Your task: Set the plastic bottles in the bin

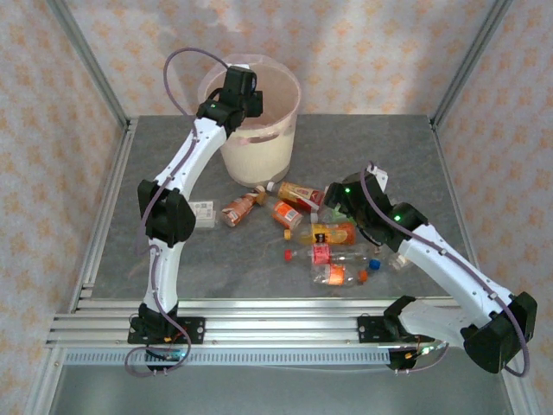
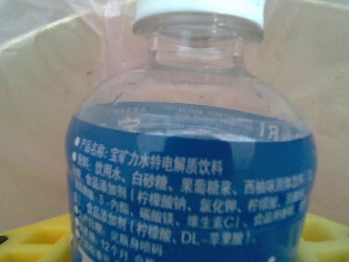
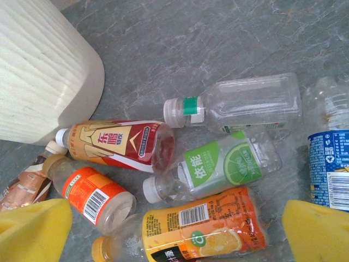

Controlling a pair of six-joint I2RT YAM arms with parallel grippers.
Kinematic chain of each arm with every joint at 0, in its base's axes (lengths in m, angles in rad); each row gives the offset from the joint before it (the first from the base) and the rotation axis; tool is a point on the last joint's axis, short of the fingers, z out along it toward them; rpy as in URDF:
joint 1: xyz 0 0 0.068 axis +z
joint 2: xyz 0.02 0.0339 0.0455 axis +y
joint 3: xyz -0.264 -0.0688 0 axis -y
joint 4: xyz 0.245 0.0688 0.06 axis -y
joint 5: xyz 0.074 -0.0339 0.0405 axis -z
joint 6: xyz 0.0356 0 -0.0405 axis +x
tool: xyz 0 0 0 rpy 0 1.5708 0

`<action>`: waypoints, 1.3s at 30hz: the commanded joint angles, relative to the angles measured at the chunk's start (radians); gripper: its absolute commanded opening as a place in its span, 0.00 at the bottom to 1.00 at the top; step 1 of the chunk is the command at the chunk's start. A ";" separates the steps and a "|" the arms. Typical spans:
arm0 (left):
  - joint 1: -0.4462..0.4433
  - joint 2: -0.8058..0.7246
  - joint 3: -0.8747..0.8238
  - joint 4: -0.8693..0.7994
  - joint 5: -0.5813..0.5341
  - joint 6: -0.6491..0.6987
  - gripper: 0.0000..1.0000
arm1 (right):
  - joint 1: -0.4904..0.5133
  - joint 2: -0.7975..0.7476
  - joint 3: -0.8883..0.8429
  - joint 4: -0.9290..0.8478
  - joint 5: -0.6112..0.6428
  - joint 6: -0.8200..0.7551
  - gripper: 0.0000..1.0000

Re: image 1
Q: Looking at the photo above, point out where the amber bottle orange label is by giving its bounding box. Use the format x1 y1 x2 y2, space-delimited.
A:
257 195 305 230

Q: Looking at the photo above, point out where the bottle orange white label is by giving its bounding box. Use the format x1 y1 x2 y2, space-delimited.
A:
220 185 266 228

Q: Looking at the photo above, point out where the small circuit board with wires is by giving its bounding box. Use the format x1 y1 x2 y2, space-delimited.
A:
404 340 450 360
144 345 188 362

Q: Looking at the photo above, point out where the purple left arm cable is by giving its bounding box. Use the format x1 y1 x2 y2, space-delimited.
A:
124 48 238 378

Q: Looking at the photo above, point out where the clear bottle red label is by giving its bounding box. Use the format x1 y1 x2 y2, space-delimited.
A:
283 243 373 266

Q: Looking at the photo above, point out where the clear bottle green label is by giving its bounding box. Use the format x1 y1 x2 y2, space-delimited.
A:
318 206 346 227

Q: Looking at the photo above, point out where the clear bottle white label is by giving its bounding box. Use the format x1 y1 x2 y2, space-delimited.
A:
191 198 218 231

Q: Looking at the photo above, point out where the slotted grey cable duct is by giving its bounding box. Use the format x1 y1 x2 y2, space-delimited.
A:
64 348 392 367

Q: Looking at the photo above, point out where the grey metal base panel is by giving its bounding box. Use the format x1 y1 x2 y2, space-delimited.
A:
47 365 519 415

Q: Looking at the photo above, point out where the tea bottle red yellow label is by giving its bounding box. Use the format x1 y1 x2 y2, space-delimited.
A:
265 181 327 214

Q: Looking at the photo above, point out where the aluminium side rail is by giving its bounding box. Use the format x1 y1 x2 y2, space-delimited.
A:
68 118 140 310
429 117 481 271

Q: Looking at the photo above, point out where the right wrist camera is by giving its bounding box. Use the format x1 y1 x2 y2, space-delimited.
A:
365 163 389 192

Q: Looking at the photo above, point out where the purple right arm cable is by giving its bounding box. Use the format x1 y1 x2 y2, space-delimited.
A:
360 162 535 378

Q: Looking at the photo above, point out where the aluminium frame post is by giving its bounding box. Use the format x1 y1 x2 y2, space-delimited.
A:
45 0 130 127
431 0 515 129

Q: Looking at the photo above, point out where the aluminium frame leg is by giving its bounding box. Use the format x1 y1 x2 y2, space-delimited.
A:
500 367 541 415
25 345 66 415

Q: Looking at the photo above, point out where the cream plastic bin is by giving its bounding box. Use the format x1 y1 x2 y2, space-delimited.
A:
197 54 302 188

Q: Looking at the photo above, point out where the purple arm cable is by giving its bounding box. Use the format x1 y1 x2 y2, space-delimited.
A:
124 48 238 378
360 162 535 378

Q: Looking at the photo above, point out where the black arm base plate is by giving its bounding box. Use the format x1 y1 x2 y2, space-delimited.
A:
128 315 207 346
357 315 392 345

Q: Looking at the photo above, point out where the clear bottle orange label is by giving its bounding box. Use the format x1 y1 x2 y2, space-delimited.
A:
310 262 370 288

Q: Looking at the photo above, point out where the clear bottle blue cap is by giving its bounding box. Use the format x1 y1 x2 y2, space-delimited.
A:
369 253 412 273

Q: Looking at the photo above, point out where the yellow juice bottle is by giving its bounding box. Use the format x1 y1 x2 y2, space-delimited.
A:
283 221 359 247

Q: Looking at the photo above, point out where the white bin with plastic liner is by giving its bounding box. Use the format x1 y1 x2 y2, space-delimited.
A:
196 53 302 146

